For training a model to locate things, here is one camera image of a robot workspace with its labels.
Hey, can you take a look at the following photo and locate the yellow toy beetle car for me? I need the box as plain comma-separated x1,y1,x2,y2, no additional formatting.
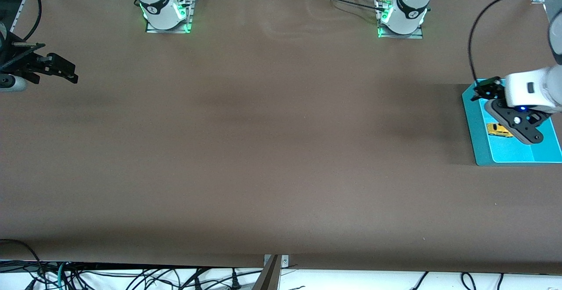
486,123,514,138

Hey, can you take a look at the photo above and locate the teal plastic storage bin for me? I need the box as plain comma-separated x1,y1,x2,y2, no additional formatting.
462,78,562,167

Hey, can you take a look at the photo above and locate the dark angled support beam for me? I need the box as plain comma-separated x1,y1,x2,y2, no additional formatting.
252,255,281,290

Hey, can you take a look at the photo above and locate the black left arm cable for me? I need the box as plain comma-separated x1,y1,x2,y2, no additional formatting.
467,0,562,84

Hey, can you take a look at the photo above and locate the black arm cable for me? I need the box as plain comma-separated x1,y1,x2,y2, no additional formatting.
22,0,43,42
467,0,562,84

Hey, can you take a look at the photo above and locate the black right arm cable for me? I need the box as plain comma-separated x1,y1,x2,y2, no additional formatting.
22,0,43,42

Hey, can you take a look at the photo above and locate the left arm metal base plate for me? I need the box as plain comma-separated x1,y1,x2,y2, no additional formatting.
377,0,424,39

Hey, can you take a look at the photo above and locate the black looped floor cable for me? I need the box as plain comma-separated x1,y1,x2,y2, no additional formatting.
0,239,47,290

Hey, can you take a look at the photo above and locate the black plug floor cable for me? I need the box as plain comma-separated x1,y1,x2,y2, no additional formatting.
191,267,209,290
222,268,243,290

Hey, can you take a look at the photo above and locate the silver table edge bracket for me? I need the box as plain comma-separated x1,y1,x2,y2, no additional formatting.
263,254,289,268

